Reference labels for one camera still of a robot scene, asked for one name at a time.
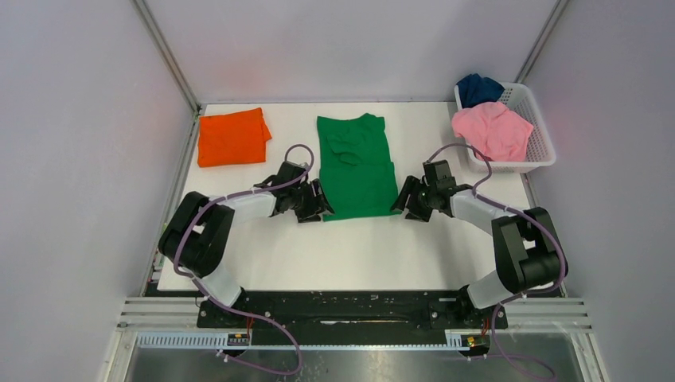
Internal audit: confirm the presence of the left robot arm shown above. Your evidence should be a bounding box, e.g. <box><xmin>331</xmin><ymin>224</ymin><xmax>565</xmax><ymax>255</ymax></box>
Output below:
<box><xmin>158</xmin><ymin>161</ymin><xmax>334</xmax><ymax>327</ymax></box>

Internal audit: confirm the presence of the white plastic laundry basket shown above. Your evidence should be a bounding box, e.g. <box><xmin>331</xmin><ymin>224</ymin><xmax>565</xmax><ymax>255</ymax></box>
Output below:
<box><xmin>454</xmin><ymin>82</ymin><xmax>557</xmax><ymax>174</ymax></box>

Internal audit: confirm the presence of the pink t-shirt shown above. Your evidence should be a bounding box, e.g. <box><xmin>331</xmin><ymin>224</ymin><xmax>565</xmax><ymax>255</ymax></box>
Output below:
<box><xmin>451</xmin><ymin>102</ymin><xmax>534</xmax><ymax>162</ymax></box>

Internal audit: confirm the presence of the green t-shirt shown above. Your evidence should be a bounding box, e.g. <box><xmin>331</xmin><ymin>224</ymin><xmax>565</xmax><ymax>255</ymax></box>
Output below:
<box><xmin>316</xmin><ymin>113</ymin><xmax>399</xmax><ymax>222</ymax></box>

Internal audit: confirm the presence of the folded orange t-shirt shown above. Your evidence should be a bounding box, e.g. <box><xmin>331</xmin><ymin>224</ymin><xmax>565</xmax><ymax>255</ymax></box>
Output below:
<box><xmin>197</xmin><ymin>107</ymin><xmax>272</xmax><ymax>168</ymax></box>

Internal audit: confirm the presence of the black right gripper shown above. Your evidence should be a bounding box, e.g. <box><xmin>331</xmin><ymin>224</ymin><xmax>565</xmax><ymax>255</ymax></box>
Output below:
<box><xmin>390</xmin><ymin>175</ymin><xmax>437</xmax><ymax>223</ymax></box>

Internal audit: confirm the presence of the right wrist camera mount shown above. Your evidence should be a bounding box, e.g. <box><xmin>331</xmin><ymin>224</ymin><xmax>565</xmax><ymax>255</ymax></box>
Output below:
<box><xmin>423</xmin><ymin>160</ymin><xmax>456</xmax><ymax>189</ymax></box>

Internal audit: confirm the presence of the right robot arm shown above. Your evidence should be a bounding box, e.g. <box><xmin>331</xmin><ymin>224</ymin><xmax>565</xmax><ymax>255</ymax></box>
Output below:
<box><xmin>391</xmin><ymin>176</ymin><xmax>568</xmax><ymax>328</ymax></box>

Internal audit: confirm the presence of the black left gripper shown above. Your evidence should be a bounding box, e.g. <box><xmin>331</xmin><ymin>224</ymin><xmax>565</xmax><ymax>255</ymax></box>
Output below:
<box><xmin>289</xmin><ymin>179</ymin><xmax>334</xmax><ymax>223</ymax></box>

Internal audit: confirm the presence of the navy blue t-shirt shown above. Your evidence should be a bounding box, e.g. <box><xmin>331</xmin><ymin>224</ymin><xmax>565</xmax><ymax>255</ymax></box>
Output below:
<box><xmin>456</xmin><ymin>73</ymin><xmax>505</xmax><ymax>107</ymax></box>

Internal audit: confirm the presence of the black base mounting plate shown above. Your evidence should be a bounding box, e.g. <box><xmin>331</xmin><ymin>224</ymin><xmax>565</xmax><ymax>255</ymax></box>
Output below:
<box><xmin>198</xmin><ymin>290</ymin><xmax>504</xmax><ymax>340</ymax></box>

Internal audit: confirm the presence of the corner aluminium post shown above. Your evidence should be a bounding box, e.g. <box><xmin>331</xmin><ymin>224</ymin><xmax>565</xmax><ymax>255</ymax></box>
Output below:
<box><xmin>515</xmin><ymin>0</ymin><xmax>572</xmax><ymax>84</ymax></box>
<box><xmin>131</xmin><ymin>0</ymin><xmax>201</xmax><ymax>115</ymax></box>

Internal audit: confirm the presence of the aluminium front frame rail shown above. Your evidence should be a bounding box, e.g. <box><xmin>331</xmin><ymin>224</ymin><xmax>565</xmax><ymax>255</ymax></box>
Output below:
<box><xmin>117</xmin><ymin>298</ymin><xmax>593</xmax><ymax>351</ymax></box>

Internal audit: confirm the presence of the right corner aluminium post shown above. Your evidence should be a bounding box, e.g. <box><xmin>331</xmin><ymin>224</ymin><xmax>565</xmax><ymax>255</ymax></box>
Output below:
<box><xmin>515</xmin><ymin>0</ymin><xmax>572</xmax><ymax>84</ymax></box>

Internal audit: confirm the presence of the left corner aluminium post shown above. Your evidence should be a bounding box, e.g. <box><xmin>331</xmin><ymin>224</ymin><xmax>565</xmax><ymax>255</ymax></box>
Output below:
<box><xmin>131</xmin><ymin>0</ymin><xmax>201</xmax><ymax>115</ymax></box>

